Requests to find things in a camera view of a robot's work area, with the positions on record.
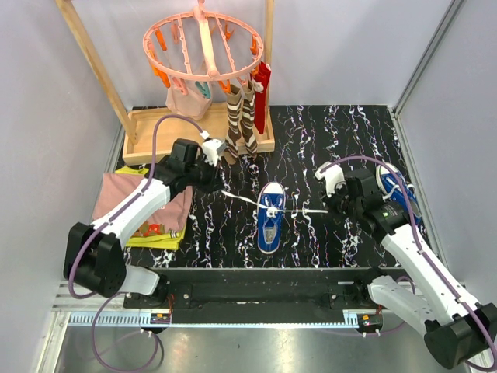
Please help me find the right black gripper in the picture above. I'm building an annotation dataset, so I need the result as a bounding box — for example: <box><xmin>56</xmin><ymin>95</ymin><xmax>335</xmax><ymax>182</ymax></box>
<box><xmin>321</xmin><ymin>179</ymin><xmax>362</xmax><ymax>224</ymax></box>

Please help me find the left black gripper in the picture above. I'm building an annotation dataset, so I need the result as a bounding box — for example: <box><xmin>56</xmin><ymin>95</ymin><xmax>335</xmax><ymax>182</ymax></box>
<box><xmin>185</xmin><ymin>155</ymin><xmax>224</xmax><ymax>194</ymax></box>

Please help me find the blue sneaker with white laces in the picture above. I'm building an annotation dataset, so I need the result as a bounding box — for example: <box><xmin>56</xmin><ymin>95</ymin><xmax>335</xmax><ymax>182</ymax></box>
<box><xmin>221</xmin><ymin>182</ymin><xmax>328</xmax><ymax>255</ymax></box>

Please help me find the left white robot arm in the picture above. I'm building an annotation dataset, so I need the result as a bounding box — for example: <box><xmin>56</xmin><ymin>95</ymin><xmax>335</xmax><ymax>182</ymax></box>
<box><xmin>63</xmin><ymin>139</ymin><xmax>226</xmax><ymax>308</ymax></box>

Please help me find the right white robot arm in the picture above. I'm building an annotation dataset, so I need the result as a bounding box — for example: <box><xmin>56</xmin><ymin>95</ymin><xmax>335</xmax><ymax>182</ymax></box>
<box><xmin>315</xmin><ymin>162</ymin><xmax>496</xmax><ymax>369</ymax></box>

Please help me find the yellow folded t-shirt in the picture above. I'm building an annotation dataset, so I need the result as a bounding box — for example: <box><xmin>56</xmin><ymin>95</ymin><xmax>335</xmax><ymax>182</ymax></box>
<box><xmin>114</xmin><ymin>166</ymin><xmax>186</xmax><ymax>251</ymax></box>

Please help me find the pink mesh laundry bag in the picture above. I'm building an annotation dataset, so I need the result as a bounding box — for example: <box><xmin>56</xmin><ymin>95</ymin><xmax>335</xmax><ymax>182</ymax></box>
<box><xmin>165</xmin><ymin>77</ymin><xmax>212</xmax><ymax>120</ymax></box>

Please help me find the right brown striped sock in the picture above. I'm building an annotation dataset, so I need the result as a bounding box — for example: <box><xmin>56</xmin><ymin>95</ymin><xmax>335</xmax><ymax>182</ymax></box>
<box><xmin>240</xmin><ymin>81</ymin><xmax>257</xmax><ymax>158</ymax></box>

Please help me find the brown striped sock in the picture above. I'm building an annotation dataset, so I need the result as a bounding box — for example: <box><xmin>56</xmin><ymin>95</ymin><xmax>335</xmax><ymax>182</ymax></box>
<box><xmin>224</xmin><ymin>85</ymin><xmax>242</xmax><ymax>165</ymax></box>
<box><xmin>240</xmin><ymin>81</ymin><xmax>257</xmax><ymax>158</ymax></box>

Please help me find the left brown striped sock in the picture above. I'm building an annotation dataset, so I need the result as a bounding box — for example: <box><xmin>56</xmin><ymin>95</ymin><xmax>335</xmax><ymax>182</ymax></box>
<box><xmin>224</xmin><ymin>85</ymin><xmax>242</xmax><ymax>165</ymax></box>

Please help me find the pink folded t-shirt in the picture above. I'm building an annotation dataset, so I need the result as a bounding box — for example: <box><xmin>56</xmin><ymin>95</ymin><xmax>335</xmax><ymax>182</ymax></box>
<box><xmin>92</xmin><ymin>173</ymin><xmax>193</xmax><ymax>237</ymax></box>

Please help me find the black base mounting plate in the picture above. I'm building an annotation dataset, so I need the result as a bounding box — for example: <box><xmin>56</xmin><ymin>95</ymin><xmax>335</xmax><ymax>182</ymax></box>
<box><xmin>123</xmin><ymin>267</ymin><xmax>403</xmax><ymax>314</ymax></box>

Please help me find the red hanging sock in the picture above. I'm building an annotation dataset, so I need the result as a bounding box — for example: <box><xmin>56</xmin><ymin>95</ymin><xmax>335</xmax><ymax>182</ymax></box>
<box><xmin>253</xmin><ymin>61</ymin><xmax>271</xmax><ymax>134</ymax></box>

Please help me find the pink round clip hanger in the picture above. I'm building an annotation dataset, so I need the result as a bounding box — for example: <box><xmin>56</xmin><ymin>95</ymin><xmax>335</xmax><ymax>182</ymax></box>
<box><xmin>142</xmin><ymin>1</ymin><xmax>266</xmax><ymax>99</ymax></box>

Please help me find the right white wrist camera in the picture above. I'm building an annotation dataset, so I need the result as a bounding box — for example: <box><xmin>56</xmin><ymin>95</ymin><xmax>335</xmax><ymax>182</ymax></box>
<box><xmin>315</xmin><ymin>162</ymin><xmax>345</xmax><ymax>197</ymax></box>

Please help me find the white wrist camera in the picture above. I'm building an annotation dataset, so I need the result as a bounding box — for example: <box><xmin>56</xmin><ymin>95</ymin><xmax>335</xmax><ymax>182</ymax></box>
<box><xmin>315</xmin><ymin>162</ymin><xmax>345</xmax><ymax>197</ymax></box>
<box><xmin>200</xmin><ymin>131</ymin><xmax>227</xmax><ymax>166</ymax></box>

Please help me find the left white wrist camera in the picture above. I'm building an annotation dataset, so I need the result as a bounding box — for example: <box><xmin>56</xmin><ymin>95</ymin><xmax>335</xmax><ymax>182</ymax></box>
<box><xmin>200</xmin><ymin>131</ymin><xmax>227</xmax><ymax>166</ymax></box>

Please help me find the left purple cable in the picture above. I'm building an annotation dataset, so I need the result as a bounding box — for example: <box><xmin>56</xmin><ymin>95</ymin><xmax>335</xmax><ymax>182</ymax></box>
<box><xmin>68</xmin><ymin>114</ymin><xmax>207</xmax><ymax>370</ymax></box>

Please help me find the purple cable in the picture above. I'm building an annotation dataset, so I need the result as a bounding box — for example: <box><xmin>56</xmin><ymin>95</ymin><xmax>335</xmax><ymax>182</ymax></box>
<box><xmin>318</xmin><ymin>155</ymin><xmax>497</xmax><ymax>371</ymax></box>
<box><xmin>68</xmin><ymin>114</ymin><xmax>207</xmax><ymax>370</ymax></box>

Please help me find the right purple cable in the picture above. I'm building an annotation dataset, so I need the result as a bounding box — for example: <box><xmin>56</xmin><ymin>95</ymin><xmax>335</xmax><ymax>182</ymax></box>
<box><xmin>318</xmin><ymin>155</ymin><xmax>497</xmax><ymax>371</ymax></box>

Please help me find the aluminium slotted rail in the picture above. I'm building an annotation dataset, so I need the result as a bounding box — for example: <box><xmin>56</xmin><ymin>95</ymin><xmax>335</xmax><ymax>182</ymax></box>
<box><xmin>68</xmin><ymin>305</ymin><xmax>359</xmax><ymax>329</ymax></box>

